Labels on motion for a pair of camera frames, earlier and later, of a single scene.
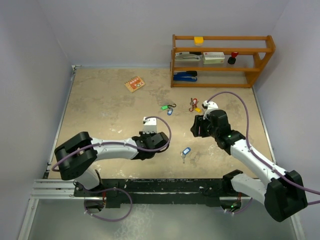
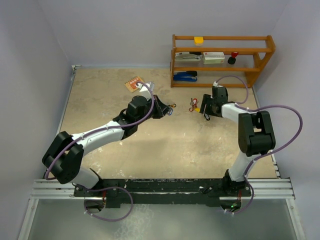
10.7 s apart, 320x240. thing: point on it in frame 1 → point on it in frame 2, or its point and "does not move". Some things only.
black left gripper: x=142 y=135 → x=161 y=109
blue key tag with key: x=169 y=112 does not move
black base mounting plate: x=136 y=193 does not move
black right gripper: x=199 y=122 → x=206 y=99
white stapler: x=186 y=56 does not move
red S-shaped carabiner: x=194 y=105 does not move
